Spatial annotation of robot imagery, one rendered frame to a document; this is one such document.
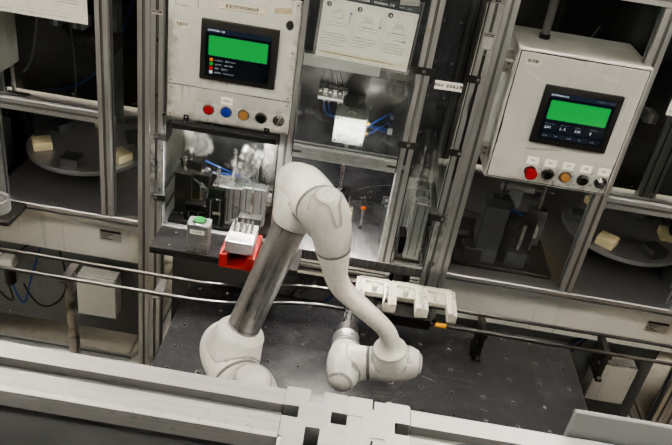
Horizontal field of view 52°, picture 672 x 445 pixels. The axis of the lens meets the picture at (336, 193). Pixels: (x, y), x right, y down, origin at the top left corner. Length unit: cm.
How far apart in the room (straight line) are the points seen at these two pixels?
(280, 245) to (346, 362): 43
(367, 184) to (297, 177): 106
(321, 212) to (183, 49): 84
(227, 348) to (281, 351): 42
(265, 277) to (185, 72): 76
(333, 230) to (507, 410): 104
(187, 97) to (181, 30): 23
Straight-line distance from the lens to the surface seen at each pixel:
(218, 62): 231
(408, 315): 252
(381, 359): 214
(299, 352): 252
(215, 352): 217
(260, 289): 205
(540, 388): 266
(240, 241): 244
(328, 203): 176
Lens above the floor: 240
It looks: 30 degrees down
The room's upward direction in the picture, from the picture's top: 9 degrees clockwise
